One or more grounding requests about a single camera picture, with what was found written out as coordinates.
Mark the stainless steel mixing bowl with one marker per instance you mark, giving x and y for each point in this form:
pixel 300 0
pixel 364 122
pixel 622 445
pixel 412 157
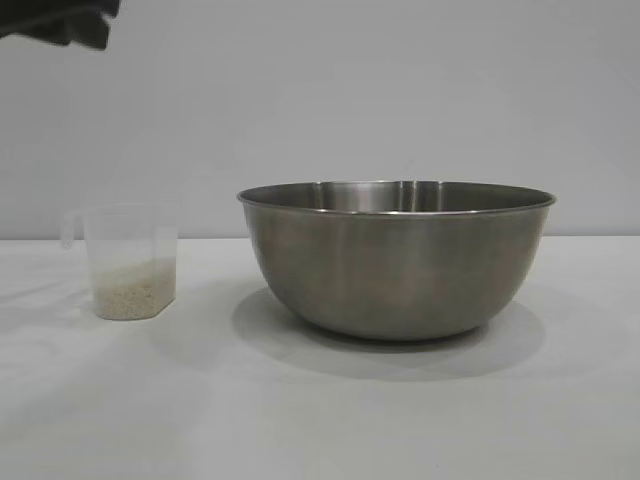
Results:
pixel 395 270

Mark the clear plastic measuring cup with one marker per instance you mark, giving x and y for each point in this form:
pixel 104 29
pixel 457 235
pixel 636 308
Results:
pixel 127 235

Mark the white rice grains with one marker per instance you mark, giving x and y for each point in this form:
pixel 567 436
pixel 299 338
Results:
pixel 135 295

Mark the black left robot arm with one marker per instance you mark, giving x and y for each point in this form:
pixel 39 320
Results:
pixel 50 20

